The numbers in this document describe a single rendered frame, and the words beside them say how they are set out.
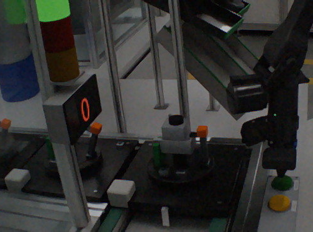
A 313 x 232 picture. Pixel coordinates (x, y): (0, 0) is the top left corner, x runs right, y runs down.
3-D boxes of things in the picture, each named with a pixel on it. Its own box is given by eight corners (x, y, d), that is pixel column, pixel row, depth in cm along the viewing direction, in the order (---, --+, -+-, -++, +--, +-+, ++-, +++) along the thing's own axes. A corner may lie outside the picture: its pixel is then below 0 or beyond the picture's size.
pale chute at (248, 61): (257, 77, 138) (267, 67, 135) (244, 95, 128) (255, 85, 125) (189, 8, 138) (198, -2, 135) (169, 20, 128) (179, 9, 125)
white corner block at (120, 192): (137, 196, 98) (135, 180, 97) (130, 209, 95) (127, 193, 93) (116, 194, 100) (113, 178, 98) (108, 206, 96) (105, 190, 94)
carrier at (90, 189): (140, 147, 117) (133, 99, 111) (102, 206, 96) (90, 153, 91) (53, 141, 124) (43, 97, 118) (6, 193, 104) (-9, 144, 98)
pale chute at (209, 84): (251, 98, 125) (263, 89, 123) (236, 121, 115) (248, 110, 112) (176, 22, 125) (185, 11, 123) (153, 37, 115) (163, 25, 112)
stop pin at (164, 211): (171, 223, 93) (169, 206, 91) (169, 226, 92) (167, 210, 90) (164, 222, 94) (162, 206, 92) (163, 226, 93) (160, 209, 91)
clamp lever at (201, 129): (210, 157, 99) (207, 124, 96) (208, 162, 97) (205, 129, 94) (194, 157, 100) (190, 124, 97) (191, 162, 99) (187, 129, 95)
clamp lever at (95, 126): (96, 152, 107) (103, 124, 103) (92, 156, 105) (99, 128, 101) (82, 146, 107) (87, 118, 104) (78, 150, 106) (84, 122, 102)
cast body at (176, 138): (196, 143, 100) (194, 113, 97) (192, 154, 96) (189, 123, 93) (157, 141, 103) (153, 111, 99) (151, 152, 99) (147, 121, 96)
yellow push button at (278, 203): (290, 203, 90) (290, 194, 89) (289, 215, 86) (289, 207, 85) (270, 201, 91) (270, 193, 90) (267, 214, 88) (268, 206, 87)
